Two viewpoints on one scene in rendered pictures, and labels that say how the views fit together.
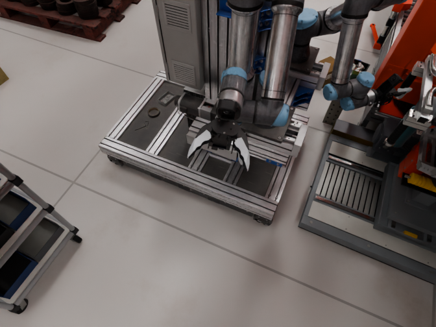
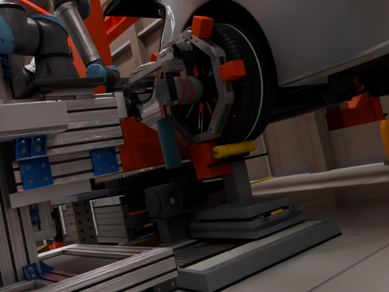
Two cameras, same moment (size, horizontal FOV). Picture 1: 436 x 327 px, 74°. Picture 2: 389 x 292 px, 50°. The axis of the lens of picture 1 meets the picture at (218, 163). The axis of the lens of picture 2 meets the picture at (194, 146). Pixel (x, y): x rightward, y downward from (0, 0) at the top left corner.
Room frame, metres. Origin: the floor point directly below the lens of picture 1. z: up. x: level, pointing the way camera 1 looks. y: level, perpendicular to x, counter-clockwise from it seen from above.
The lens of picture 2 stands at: (-0.06, 0.81, 0.47)
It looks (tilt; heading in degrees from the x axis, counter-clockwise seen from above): 3 degrees up; 297
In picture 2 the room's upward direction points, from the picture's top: 12 degrees counter-clockwise
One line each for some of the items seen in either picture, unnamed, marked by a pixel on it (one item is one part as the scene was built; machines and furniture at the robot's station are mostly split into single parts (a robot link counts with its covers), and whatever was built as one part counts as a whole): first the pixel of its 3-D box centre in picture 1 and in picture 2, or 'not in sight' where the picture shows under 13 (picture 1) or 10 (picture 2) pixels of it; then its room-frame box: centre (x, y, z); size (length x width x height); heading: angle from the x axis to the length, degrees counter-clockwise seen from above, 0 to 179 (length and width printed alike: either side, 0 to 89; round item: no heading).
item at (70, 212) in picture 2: (338, 101); (84, 237); (1.62, -0.93, 0.21); 0.10 x 0.10 x 0.42; 65
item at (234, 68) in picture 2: not in sight; (232, 70); (0.58, -0.95, 0.85); 0.09 x 0.08 x 0.07; 155
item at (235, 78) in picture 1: (233, 87); not in sight; (0.68, -0.05, 1.21); 0.11 x 0.08 x 0.09; 170
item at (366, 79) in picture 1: (359, 85); (110, 79); (1.02, -0.64, 0.91); 0.11 x 0.08 x 0.11; 106
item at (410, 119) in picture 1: (417, 119); (172, 65); (0.80, -0.82, 0.93); 0.09 x 0.05 x 0.05; 65
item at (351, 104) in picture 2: not in sight; (348, 108); (0.40, -3.25, 0.69); 0.52 x 0.17 x 0.35; 65
